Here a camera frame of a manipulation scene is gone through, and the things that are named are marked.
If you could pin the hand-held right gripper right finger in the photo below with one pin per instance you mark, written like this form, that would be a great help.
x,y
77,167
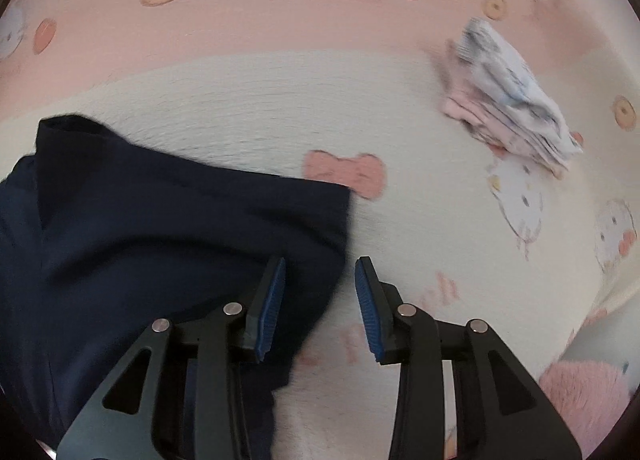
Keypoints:
x,y
367,310

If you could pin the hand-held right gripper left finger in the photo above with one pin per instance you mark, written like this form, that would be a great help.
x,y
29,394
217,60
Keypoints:
x,y
267,310

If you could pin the navy striped pants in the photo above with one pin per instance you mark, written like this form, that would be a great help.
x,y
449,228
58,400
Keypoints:
x,y
125,250

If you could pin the pink cat print blanket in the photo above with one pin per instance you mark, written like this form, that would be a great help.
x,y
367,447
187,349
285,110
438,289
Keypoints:
x,y
240,104

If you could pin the pink fluffy cloth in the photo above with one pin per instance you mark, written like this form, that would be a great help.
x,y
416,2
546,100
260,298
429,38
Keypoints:
x,y
585,390

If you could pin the white printed folded garment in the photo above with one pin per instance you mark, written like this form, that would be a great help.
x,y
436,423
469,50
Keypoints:
x,y
515,84

